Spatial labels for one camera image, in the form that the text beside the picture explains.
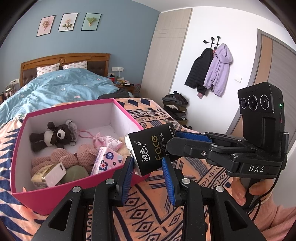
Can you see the cream plush toy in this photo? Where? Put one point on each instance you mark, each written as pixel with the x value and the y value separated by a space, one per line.
pixel 123 151

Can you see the black puffer jacket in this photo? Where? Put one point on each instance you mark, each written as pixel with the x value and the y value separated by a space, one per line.
pixel 196 71

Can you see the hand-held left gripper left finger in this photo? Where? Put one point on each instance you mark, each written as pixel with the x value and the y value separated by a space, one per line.
pixel 127 183

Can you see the person's right hand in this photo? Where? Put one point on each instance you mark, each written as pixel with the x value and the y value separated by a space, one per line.
pixel 238 192

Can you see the person's right forearm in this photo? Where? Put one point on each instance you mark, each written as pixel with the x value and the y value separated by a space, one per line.
pixel 277 220

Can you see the white patterned pillow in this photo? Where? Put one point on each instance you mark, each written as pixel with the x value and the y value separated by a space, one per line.
pixel 75 65
pixel 48 69

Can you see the dark grey cloth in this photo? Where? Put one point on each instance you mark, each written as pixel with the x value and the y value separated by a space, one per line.
pixel 115 93

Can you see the pink knitted plush toy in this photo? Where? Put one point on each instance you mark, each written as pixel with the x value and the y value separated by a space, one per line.
pixel 67 158

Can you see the green frog plush toy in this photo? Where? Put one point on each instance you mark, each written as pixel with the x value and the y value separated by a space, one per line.
pixel 75 173

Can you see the white wall outlet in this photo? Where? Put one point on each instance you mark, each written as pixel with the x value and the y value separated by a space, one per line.
pixel 14 81
pixel 118 68

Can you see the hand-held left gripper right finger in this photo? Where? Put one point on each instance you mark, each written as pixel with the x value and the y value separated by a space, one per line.
pixel 168 183

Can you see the brown bear plush toy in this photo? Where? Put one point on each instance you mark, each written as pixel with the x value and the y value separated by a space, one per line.
pixel 61 134

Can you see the blue floral duvet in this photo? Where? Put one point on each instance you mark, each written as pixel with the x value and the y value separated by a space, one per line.
pixel 57 90

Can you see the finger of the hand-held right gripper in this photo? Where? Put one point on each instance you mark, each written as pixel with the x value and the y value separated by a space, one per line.
pixel 192 136
pixel 185 148

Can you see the pink cardboard box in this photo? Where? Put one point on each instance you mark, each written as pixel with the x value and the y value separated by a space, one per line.
pixel 57 197

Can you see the black wall coat rack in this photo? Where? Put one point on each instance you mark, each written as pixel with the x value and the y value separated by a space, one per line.
pixel 211 42

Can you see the black tissue pack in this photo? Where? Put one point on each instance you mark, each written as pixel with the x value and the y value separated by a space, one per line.
pixel 148 148

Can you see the lilac hooded jacket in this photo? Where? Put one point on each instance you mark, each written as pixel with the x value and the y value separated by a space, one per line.
pixel 219 67

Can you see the wooden door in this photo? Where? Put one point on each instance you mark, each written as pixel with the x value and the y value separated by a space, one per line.
pixel 266 60

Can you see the beige wardrobe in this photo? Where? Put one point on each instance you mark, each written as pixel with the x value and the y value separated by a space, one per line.
pixel 171 46

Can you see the golden tissue pack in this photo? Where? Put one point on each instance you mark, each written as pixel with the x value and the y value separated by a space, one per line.
pixel 46 176

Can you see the wooden nightstand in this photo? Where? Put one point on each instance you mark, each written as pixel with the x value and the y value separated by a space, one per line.
pixel 127 89

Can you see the wooden bed headboard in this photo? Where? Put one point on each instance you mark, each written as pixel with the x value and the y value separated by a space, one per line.
pixel 69 58

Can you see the white flower framed picture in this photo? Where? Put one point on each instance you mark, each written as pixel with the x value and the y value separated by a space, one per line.
pixel 67 22

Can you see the pink floral tissue pack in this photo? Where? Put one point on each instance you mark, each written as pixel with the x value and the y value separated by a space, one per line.
pixel 106 161

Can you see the pile of dark clothes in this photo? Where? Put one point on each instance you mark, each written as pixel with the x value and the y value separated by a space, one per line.
pixel 174 104

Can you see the pink flower framed picture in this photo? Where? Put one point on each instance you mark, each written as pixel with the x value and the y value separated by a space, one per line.
pixel 46 26

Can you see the orange navy patterned blanket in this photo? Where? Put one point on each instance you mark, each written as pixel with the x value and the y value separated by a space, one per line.
pixel 152 115

